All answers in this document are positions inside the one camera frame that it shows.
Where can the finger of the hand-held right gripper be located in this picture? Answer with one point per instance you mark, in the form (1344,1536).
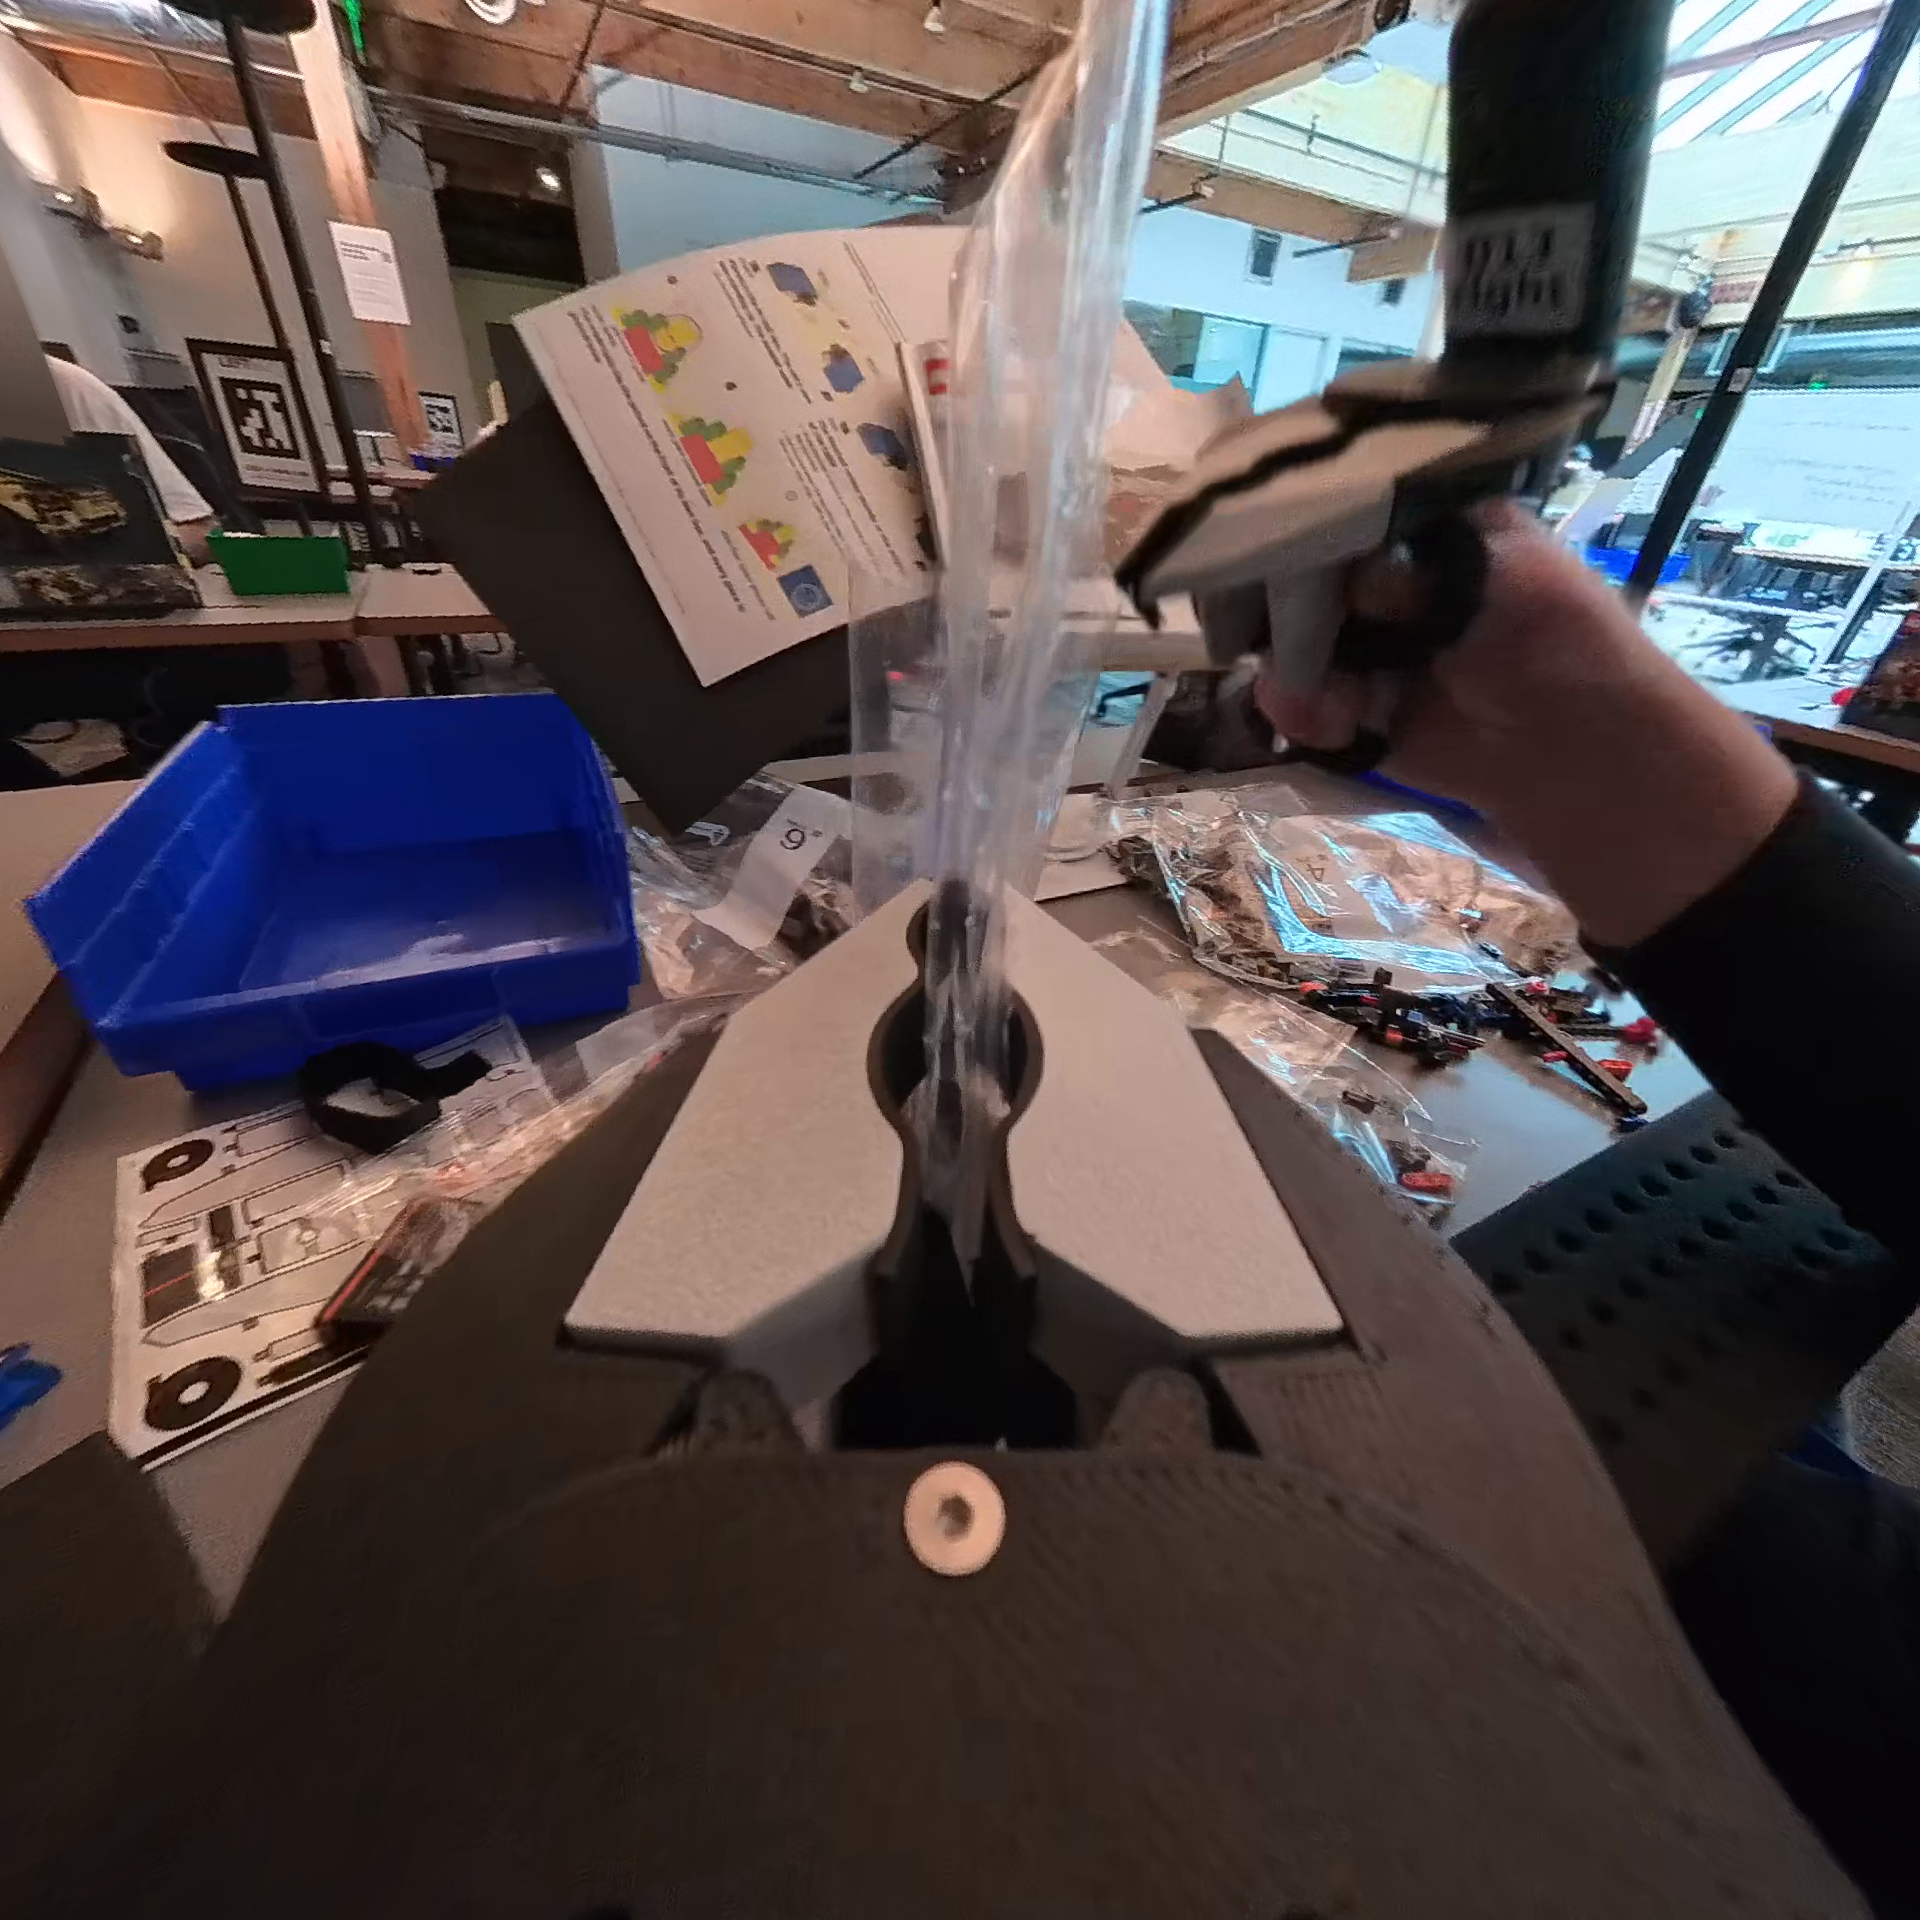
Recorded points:
(1350,511)
(1320,412)

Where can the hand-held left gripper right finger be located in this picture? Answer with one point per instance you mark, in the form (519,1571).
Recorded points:
(1171,1200)

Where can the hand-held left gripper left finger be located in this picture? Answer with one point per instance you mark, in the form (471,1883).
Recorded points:
(751,1200)

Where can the wide clear lego bag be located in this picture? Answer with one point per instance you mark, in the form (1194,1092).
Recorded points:
(1019,451)

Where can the pile of lego part bags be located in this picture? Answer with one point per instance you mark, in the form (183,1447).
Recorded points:
(1350,885)

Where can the lego sticker sheet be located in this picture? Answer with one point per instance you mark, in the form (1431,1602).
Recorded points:
(255,1291)

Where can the colourful lego box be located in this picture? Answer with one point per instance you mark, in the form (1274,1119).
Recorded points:
(1882,676)

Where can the dark pictured lego box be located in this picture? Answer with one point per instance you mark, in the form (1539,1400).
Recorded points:
(75,511)

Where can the person's right hand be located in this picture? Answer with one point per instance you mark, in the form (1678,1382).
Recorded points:
(1576,751)

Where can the black perforated office chair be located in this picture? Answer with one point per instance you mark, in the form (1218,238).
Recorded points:
(1680,1276)

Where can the grey car instruction booklet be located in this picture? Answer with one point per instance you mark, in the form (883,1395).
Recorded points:
(720,451)

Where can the blue plastic storage bin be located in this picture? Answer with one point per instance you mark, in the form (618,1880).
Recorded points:
(182,902)

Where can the green box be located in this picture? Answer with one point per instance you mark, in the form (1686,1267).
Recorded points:
(277,567)

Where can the black white marker sign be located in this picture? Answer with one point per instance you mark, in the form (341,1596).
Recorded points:
(255,421)

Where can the black metal post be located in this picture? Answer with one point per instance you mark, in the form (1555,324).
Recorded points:
(1769,301)

